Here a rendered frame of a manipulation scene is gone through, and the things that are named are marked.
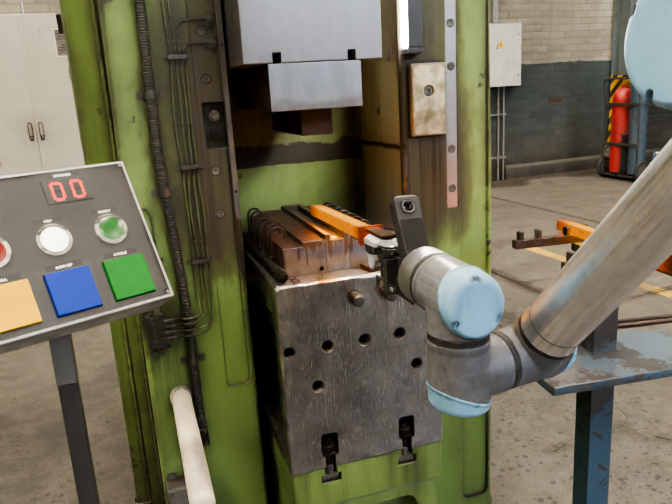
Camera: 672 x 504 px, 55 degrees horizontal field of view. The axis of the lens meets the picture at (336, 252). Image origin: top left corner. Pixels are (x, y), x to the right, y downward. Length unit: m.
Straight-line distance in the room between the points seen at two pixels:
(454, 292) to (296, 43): 0.70
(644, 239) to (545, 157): 8.41
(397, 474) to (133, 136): 0.99
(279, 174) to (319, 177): 0.12
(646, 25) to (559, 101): 8.71
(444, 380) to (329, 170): 1.08
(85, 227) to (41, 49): 5.39
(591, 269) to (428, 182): 0.84
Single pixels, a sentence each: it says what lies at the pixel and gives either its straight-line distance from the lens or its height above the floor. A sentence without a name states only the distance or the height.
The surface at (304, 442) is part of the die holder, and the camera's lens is 1.50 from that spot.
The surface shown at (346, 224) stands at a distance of 1.29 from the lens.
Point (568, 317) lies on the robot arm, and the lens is 0.91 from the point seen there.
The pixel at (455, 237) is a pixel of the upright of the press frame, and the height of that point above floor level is 0.92.
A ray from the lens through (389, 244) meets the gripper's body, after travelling 1.07.
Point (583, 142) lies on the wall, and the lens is 9.59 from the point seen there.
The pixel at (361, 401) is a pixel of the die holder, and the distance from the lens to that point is 1.50.
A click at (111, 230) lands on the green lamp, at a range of 1.22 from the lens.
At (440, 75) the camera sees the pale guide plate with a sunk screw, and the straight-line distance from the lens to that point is 1.61.
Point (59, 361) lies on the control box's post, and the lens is 1.31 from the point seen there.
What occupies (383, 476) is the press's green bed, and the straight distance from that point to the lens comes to 1.62.
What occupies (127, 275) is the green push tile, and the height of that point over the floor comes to 1.01.
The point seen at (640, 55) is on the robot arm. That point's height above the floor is 1.32.
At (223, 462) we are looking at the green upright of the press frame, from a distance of 1.71.
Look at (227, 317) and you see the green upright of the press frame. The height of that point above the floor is 0.80.
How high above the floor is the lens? 1.31
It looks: 14 degrees down
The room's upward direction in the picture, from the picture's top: 3 degrees counter-clockwise
